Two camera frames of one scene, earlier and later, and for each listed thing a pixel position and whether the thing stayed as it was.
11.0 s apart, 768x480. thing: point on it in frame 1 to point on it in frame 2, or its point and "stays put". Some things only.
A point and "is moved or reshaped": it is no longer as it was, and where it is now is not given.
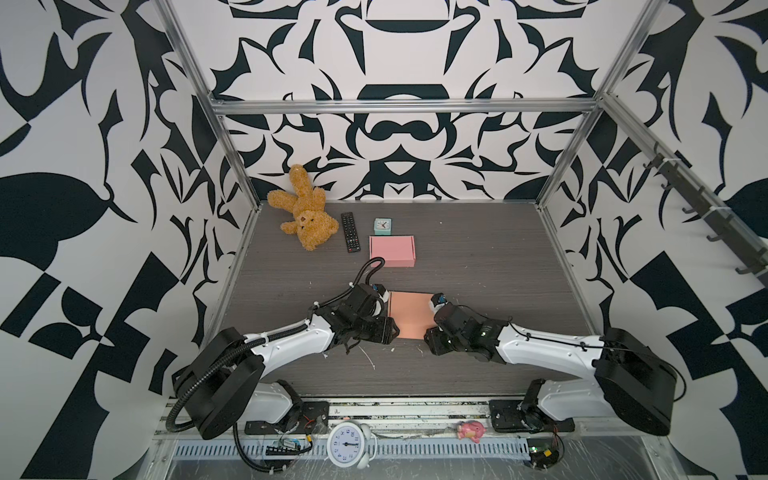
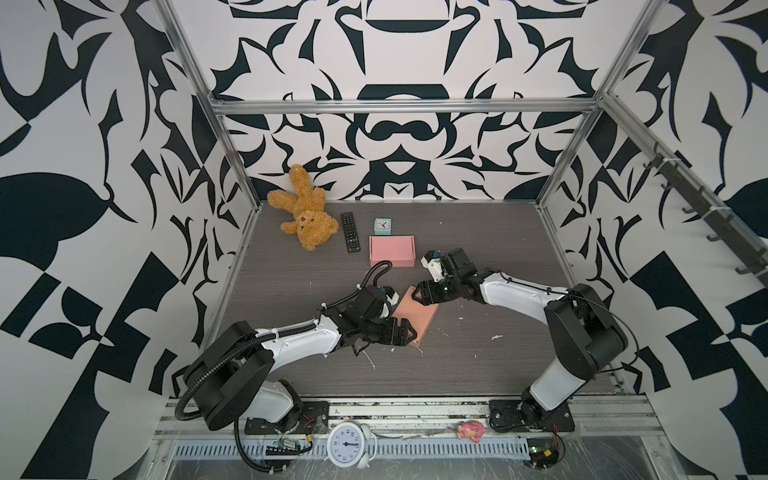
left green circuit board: (288, 447) stays put
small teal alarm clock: (383, 226) stays put
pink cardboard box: (395, 250) stays put
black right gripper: (431, 338) to (426, 289)
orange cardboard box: (411, 313) is moved or reshaped
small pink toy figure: (471, 429) stays put
